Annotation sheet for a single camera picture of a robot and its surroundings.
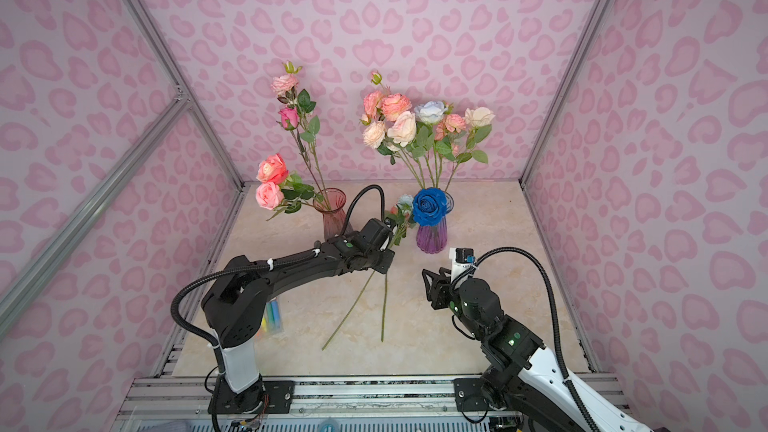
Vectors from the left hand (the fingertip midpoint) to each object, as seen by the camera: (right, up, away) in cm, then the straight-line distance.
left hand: (390, 251), depth 90 cm
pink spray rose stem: (+16, +31, -10) cm, 37 cm away
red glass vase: (-17, +13, -2) cm, 21 cm away
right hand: (+10, -2, -17) cm, 20 cm away
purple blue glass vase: (+14, +3, +7) cm, 16 cm away
